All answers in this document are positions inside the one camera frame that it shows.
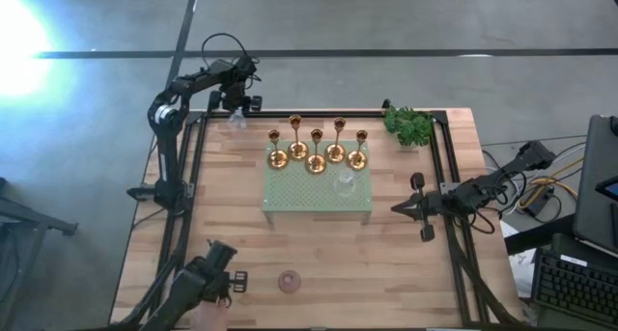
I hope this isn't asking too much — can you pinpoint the pink ribbed glass candle holder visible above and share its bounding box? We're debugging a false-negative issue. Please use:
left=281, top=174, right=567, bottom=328
left=277, top=269, right=302, bottom=294

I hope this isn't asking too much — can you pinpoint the small blue lit screen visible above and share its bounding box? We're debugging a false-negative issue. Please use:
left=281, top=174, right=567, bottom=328
left=594, top=175, right=618, bottom=203

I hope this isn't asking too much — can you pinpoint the black power adapter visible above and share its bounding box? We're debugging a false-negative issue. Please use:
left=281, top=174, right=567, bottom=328
left=532, top=185, right=556, bottom=217

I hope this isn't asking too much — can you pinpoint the black aluminium rig frame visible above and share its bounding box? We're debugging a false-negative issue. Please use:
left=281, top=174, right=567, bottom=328
left=109, top=98, right=525, bottom=331

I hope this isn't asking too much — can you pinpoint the white paper sheet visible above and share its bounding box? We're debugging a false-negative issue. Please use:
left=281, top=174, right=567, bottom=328
left=499, top=219, right=535, bottom=301

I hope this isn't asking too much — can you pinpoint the person's hand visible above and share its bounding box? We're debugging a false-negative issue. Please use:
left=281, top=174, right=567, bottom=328
left=191, top=302, right=229, bottom=331

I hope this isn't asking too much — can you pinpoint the green plant in white pot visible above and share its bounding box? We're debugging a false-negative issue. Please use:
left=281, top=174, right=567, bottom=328
left=383, top=105, right=434, bottom=150

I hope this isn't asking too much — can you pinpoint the black metal stand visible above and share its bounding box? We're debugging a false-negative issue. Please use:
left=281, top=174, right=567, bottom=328
left=0, top=176, right=79, bottom=331

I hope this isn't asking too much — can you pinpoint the brass candlestick holder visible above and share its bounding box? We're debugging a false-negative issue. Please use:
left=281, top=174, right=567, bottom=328
left=267, top=129, right=290, bottom=171
left=304, top=128, right=328, bottom=176
left=323, top=117, right=348, bottom=165
left=287, top=114, right=311, bottom=162
left=345, top=129, right=369, bottom=172

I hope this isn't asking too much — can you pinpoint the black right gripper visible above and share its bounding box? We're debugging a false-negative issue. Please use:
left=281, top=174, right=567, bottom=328
left=390, top=172, right=459, bottom=243

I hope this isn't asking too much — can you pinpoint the dark grey laptop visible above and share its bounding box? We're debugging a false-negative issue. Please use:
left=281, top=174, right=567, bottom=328
left=572, top=113, right=618, bottom=259

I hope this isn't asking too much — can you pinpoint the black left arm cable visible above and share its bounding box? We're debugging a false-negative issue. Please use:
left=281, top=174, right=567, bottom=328
left=200, top=31, right=262, bottom=81

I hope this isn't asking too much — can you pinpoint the green perforated metal shelf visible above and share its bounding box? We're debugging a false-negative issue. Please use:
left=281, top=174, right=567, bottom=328
left=262, top=138, right=374, bottom=226

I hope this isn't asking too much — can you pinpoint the black keyboard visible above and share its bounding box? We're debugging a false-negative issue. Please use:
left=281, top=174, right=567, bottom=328
left=530, top=247, right=618, bottom=328

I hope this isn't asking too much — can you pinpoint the clear ribbed glass candle holder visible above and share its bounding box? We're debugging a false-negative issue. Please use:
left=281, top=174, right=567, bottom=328
left=226, top=107, right=248, bottom=132
left=332, top=169, right=359, bottom=200

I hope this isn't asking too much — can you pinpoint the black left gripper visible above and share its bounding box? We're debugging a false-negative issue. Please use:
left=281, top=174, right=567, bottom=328
left=208, top=82, right=264, bottom=115

